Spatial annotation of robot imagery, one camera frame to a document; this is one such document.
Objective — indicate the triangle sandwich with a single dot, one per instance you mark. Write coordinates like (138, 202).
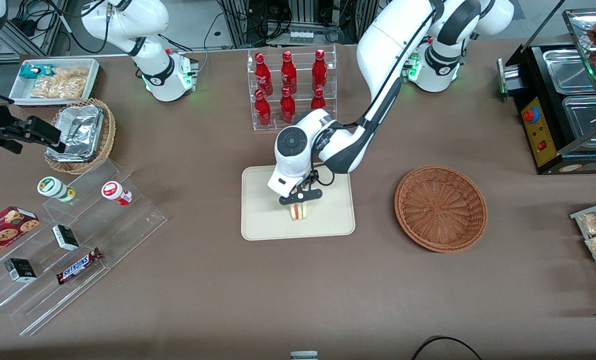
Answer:
(299, 212)

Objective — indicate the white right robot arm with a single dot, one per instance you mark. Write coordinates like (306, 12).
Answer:
(153, 65)

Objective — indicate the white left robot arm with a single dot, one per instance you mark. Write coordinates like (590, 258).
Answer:
(378, 45)

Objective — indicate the beige plastic tray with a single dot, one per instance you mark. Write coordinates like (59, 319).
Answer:
(268, 220)

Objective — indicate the light wicker basket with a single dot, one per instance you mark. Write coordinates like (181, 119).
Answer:
(107, 135)

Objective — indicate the round brown wicker basket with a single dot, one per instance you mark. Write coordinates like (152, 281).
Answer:
(440, 207)

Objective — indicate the aluminium foil container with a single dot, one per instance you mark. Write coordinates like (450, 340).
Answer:
(80, 130)

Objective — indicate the white rectangular bin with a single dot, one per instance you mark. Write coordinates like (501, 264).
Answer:
(18, 92)

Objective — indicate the clear chips bag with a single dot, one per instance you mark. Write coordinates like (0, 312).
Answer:
(60, 84)

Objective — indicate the green lid jar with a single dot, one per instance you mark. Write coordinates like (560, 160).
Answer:
(55, 189)

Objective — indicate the teal snack packet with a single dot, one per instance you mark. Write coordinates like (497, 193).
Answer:
(30, 71)

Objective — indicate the red cola bottle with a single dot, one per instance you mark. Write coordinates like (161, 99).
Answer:
(263, 70)
(288, 69)
(319, 70)
(318, 99)
(287, 106)
(262, 109)

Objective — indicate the red lid jar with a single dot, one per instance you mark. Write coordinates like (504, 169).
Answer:
(116, 193)

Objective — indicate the red cookie box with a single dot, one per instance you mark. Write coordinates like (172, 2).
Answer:
(3, 230)

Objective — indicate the small black box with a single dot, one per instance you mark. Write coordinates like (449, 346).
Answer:
(20, 270)
(66, 238)

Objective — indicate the black power adapter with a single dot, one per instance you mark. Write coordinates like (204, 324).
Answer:
(24, 24)

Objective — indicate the clear acrylic stepped stand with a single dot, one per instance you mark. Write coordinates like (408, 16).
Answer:
(128, 225)

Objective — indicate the clear acrylic bottle rack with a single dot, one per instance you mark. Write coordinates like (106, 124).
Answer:
(300, 55)

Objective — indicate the snickers chocolate bar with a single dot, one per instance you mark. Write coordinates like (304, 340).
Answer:
(79, 266)

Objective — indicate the white power strip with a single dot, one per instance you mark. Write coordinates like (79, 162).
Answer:
(300, 36)

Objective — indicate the small grey device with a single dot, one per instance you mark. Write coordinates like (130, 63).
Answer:
(304, 355)

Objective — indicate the black food warmer machine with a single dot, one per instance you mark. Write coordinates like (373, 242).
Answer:
(543, 130)

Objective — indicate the steel warmer pan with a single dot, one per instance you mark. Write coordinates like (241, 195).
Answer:
(568, 70)
(585, 120)

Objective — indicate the aluminium profile frame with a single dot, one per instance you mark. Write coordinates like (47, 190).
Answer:
(235, 22)

